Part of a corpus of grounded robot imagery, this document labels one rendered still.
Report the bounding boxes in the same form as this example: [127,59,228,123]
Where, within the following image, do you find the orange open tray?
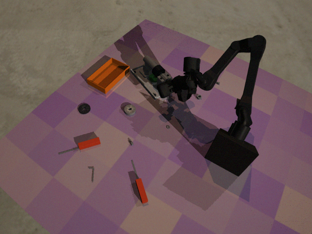
[87,58,130,94]

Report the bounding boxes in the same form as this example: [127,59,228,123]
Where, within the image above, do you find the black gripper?
[157,72,189,98]

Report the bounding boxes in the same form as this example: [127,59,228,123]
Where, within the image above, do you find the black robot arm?
[174,35,266,143]

